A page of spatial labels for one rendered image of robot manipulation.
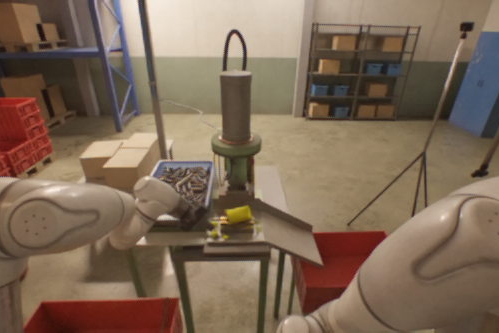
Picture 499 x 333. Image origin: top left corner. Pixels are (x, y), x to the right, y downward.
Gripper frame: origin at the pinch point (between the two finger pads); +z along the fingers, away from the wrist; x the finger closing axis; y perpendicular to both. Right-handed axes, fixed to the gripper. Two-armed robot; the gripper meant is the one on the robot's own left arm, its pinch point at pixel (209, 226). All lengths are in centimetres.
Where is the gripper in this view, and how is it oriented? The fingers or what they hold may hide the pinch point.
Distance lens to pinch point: 122.6
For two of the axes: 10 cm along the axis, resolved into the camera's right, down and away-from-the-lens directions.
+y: -4.5, -4.2, 7.8
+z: 5.6, 5.5, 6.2
